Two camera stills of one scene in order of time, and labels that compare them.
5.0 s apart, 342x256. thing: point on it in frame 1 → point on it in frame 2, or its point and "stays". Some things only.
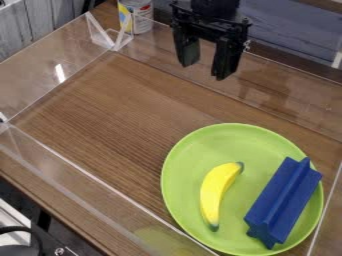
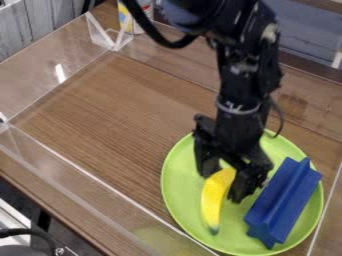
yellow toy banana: (215, 181) stays
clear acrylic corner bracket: (109, 38) stays
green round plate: (263, 149) stays
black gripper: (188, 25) → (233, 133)
